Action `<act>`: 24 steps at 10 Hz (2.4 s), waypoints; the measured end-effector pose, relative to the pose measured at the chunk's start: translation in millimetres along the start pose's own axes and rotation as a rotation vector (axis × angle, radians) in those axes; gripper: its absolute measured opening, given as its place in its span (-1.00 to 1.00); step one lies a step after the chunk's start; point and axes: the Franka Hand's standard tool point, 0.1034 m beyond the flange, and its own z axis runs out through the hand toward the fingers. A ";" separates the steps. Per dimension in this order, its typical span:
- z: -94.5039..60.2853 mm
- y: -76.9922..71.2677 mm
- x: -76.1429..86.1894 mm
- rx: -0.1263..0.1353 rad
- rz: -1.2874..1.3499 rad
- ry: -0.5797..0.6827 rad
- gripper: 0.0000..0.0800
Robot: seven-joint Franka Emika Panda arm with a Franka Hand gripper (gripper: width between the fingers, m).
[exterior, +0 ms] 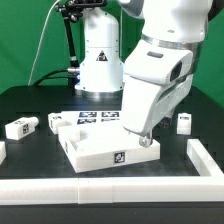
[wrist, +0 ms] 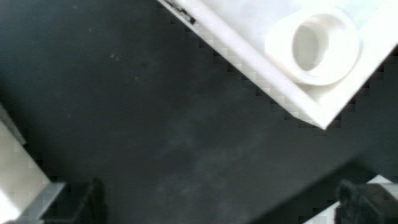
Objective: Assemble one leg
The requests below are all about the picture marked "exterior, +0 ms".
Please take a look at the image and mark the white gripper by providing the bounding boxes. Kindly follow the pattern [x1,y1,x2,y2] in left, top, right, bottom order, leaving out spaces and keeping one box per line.
[120,73,194,148]

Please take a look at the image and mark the white square table top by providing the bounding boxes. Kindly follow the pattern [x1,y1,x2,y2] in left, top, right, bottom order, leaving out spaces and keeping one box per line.
[58,125,160,173]

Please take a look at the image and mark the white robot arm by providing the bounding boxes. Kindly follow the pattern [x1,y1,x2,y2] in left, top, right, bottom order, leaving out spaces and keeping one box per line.
[80,0,224,147]

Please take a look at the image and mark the white obstacle fence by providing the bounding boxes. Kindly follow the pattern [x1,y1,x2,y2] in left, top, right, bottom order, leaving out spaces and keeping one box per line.
[0,139,224,205]

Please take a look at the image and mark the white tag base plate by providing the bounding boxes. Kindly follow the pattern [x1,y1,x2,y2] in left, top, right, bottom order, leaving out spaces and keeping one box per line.
[61,111,120,125]

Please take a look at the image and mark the black cable bundle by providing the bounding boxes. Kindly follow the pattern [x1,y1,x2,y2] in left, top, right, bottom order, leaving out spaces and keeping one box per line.
[32,67,81,88]

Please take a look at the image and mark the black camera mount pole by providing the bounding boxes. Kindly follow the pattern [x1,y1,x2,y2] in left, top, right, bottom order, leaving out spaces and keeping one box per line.
[55,0,107,87]

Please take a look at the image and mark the white cable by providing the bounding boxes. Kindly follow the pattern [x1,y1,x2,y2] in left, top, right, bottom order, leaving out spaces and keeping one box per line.
[27,0,63,86]

